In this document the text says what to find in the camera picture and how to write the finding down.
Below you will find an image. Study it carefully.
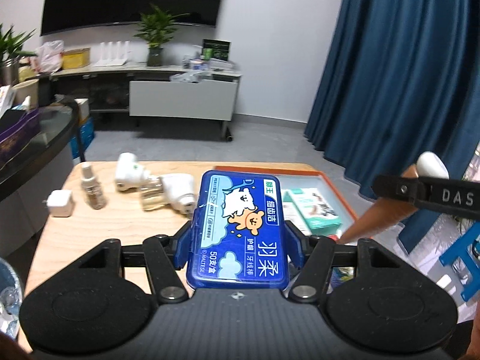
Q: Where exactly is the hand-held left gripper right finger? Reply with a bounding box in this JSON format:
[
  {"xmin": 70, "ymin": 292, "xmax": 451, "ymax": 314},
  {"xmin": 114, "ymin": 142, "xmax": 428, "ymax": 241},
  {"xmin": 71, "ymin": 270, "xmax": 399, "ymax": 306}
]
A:
[{"xmin": 285, "ymin": 220, "xmax": 402, "ymax": 304}]

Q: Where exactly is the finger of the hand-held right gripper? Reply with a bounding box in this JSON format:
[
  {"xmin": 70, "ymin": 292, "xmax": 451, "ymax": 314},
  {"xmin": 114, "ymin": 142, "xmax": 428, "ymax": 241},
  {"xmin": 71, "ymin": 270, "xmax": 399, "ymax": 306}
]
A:
[{"xmin": 372, "ymin": 174, "xmax": 430, "ymax": 209}]

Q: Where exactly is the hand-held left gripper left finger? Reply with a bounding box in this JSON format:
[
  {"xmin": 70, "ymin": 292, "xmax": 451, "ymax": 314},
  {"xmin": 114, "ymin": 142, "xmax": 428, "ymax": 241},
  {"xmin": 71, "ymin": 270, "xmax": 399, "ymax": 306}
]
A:
[{"xmin": 77, "ymin": 220, "xmax": 199, "ymax": 304}]

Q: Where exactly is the green bandage box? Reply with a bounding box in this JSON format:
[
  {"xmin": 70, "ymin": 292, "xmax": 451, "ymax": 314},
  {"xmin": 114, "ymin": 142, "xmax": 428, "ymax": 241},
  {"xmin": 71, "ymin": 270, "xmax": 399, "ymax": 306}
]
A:
[{"xmin": 287, "ymin": 188, "xmax": 343, "ymax": 235}]

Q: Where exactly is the white plug-in mosquito heater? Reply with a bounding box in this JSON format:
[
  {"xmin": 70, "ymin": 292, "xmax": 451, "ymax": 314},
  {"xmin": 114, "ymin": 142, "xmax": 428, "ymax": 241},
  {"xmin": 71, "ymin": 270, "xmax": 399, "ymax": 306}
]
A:
[
  {"xmin": 160, "ymin": 172, "xmax": 196, "ymax": 215},
  {"xmin": 114, "ymin": 152, "xmax": 151, "ymax": 192}
]

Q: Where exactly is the blue floss pick box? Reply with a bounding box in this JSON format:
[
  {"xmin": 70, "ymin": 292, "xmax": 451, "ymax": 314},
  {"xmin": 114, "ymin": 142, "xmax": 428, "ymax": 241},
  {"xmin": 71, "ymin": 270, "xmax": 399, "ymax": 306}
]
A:
[{"xmin": 186, "ymin": 170, "xmax": 289, "ymax": 289}]

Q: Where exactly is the clear liquid refill bottle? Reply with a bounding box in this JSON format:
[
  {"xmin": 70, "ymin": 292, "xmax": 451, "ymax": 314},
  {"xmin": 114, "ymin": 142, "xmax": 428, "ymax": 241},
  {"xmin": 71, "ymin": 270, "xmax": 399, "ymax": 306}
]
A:
[{"xmin": 140, "ymin": 175, "xmax": 169, "ymax": 211}]

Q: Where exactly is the brown liquid refill bottle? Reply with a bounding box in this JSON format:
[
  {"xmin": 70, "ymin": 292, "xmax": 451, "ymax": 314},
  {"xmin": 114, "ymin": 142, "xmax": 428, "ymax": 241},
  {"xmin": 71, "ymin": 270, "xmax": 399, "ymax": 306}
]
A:
[{"xmin": 80, "ymin": 162, "xmax": 106, "ymax": 211}]

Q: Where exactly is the white charger cube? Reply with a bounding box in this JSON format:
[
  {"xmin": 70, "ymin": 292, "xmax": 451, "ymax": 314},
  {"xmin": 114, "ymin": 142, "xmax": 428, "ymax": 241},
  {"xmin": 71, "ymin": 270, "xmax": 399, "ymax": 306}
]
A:
[{"xmin": 47, "ymin": 190, "xmax": 73, "ymax": 217}]

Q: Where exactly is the blue plastic stool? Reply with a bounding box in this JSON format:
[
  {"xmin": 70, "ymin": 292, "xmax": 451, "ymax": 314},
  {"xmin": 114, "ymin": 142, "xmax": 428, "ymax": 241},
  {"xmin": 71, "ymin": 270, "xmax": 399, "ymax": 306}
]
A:
[{"xmin": 439, "ymin": 221, "xmax": 480, "ymax": 302}]

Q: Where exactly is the blue curtain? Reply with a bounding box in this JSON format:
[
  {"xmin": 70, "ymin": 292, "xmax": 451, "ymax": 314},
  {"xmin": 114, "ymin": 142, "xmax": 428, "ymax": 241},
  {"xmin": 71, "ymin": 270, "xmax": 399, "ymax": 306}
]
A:
[{"xmin": 304, "ymin": 0, "xmax": 480, "ymax": 256}]

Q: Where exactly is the blue plastic bag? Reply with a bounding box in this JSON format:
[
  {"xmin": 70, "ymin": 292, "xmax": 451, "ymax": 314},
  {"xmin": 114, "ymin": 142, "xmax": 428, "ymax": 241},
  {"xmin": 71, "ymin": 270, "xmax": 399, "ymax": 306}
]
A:
[{"xmin": 69, "ymin": 116, "xmax": 96, "ymax": 158}]

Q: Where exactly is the clear plastic bag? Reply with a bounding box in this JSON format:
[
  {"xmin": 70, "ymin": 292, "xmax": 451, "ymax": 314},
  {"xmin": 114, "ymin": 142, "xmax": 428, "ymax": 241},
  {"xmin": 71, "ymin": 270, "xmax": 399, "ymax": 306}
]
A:
[{"xmin": 169, "ymin": 71, "xmax": 214, "ymax": 84}]

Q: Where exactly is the dark glass table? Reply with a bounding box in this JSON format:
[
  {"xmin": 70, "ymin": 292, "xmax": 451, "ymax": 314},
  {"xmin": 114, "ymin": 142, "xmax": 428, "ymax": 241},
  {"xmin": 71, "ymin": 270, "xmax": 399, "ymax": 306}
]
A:
[{"xmin": 0, "ymin": 95, "xmax": 81, "ymax": 250}]

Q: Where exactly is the pile of small boxes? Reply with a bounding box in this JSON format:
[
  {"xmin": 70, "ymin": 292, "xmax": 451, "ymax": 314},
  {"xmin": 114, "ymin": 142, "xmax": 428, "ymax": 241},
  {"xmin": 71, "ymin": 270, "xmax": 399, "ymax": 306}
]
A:
[{"xmin": 182, "ymin": 54, "xmax": 237, "ymax": 74}]

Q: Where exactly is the grey television cabinet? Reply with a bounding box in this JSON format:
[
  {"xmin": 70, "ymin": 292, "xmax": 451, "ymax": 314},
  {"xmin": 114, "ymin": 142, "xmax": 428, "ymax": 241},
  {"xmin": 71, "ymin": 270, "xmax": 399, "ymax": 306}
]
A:
[{"xmin": 50, "ymin": 62, "xmax": 241, "ymax": 143}]

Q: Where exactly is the black and green box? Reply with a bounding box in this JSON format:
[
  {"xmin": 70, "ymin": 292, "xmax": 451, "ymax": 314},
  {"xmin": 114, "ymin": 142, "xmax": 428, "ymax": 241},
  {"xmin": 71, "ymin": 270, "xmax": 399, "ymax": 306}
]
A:
[{"xmin": 202, "ymin": 38, "xmax": 230, "ymax": 62}]

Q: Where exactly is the white router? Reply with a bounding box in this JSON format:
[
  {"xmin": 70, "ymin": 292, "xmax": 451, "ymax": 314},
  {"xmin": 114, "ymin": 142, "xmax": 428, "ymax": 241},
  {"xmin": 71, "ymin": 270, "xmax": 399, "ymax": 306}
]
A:
[{"xmin": 92, "ymin": 40, "xmax": 132, "ymax": 68}]

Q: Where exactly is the yellow cardboard box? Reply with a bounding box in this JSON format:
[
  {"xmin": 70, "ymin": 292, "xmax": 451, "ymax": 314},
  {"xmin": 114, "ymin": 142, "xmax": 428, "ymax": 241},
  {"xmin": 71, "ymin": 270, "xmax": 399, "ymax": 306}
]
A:
[{"xmin": 62, "ymin": 47, "xmax": 92, "ymax": 70}]

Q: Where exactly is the potted plant in glass vase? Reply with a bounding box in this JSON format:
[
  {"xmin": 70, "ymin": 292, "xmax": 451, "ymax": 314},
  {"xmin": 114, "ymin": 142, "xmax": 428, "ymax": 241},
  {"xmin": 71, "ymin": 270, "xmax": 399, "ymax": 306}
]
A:
[{"xmin": 133, "ymin": 4, "xmax": 190, "ymax": 67}]

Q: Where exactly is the white plastic bag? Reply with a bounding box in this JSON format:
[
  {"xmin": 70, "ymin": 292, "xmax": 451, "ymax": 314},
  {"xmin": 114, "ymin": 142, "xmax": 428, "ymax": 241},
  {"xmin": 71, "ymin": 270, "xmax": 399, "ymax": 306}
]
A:
[{"xmin": 35, "ymin": 40, "xmax": 64, "ymax": 73}]

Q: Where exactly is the leafy green plant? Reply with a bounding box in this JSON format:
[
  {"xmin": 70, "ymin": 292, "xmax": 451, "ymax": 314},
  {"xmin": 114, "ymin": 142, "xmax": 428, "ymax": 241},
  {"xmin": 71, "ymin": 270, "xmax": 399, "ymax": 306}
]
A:
[{"xmin": 0, "ymin": 22, "xmax": 38, "ymax": 64}]

